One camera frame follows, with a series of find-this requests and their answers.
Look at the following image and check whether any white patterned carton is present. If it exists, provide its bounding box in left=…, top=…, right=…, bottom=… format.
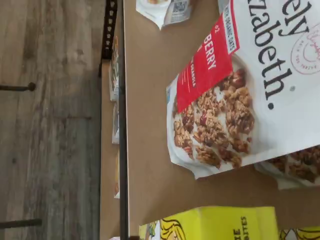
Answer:
left=111, top=101, right=121, bottom=145

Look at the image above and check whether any green Bobo's apple pie box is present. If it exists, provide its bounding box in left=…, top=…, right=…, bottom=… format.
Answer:
left=138, top=206, right=279, bottom=240
left=278, top=226, right=320, bottom=240

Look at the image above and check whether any black metal shelf rack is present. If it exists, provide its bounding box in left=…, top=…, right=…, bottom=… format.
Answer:
left=98, top=0, right=130, bottom=240

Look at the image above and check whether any orange label pumpkin granola bag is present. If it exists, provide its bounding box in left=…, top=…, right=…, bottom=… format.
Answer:
left=135, top=0, right=193, bottom=31

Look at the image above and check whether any tan wooden shelf board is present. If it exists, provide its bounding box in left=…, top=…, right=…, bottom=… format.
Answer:
left=123, top=0, right=320, bottom=240

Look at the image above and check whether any red label cranberry granola bag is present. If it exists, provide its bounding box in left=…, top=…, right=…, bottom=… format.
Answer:
left=253, top=144, right=320, bottom=191
left=165, top=0, right=320, bottom=180

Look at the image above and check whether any yellow label granola box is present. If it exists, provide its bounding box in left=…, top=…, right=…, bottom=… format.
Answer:
left=108, top=35, right=121, bottom=103

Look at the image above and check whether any black stand leg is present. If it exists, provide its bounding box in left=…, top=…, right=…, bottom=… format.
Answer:
left=0, top=82, right=37, bottom=93
left=0, top=218, right=43, bottom=229

